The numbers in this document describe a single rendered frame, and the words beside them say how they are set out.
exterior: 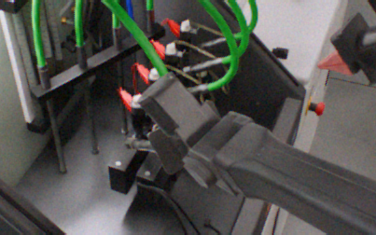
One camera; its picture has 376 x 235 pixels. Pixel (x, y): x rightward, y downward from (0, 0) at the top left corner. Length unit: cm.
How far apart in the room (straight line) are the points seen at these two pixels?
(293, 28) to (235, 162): 97
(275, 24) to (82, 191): 63
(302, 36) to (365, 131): 124
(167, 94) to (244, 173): 15
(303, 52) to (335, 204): 100
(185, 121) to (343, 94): 218
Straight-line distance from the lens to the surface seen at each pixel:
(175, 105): 70
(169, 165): 84
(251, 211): 120
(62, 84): 122
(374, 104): 284
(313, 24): 158
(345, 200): 51
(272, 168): 58
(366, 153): 264
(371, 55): 98
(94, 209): 134
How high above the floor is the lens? 193
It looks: 45 degrees down
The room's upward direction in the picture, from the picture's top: 2 degrees counter-clockwise
